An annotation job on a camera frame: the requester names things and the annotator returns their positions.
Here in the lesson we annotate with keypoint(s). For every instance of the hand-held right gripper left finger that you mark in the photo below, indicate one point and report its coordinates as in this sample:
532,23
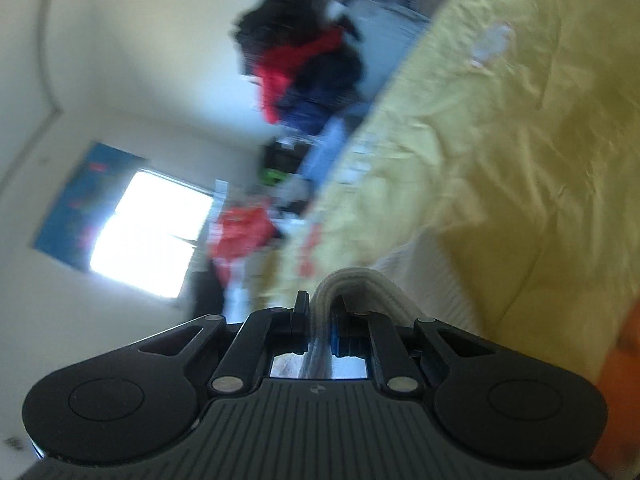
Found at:
300,320

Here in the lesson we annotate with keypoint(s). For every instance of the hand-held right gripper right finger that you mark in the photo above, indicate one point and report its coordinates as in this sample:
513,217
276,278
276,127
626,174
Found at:
336,340

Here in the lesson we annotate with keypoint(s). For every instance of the white knit sweater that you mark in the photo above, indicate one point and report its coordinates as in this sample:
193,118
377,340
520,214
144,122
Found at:
360,285

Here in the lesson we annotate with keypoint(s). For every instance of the black cloth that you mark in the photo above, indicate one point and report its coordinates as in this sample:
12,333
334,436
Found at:
206,292

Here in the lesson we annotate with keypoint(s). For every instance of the red plastic bag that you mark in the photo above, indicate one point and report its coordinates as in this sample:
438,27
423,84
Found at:
242,237

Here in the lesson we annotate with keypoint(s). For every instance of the window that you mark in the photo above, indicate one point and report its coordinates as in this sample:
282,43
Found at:
150,235

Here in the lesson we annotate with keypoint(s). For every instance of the light blue sweater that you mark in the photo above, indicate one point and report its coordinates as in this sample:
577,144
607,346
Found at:
332,150

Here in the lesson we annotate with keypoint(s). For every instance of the dark blue jacket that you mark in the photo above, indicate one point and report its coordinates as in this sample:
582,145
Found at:
325,90

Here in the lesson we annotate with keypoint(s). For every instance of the red jacket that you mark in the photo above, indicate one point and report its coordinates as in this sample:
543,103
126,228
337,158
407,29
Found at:
290,67

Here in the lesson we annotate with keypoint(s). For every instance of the blue curtain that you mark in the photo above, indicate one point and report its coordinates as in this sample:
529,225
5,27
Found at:
75,200

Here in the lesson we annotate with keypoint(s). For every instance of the yellow carrot print bed cover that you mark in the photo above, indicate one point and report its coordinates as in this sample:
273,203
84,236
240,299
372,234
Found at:
500,135

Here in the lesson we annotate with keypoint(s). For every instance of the black garment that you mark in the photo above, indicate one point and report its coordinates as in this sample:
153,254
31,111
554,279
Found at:
290,15

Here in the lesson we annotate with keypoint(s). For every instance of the grey cloth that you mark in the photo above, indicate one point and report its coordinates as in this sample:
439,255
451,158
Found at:
385,20

